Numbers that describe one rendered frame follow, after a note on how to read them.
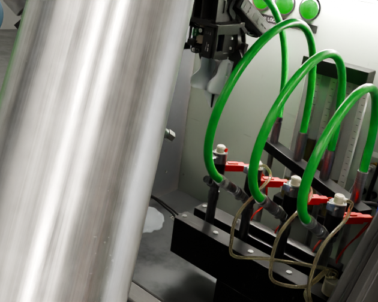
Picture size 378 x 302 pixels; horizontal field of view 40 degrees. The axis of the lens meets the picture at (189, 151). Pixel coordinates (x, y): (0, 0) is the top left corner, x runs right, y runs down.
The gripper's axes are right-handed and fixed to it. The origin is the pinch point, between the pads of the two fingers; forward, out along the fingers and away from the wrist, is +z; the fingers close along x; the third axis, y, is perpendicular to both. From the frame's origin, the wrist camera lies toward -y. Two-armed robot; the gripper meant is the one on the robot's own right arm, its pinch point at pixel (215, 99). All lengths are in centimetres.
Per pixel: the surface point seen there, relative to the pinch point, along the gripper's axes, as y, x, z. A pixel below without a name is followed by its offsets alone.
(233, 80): 8.4, 8.5, -6.8
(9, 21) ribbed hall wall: -330, -597, 116
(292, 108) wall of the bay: -31.8, -1.2, 7.5
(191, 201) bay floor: -29, -23, 41
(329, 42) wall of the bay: -31.9, 3.8, -8.5
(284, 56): -21.8, -0.3, -5.6
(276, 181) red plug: -6.6, 11.2, 13.2
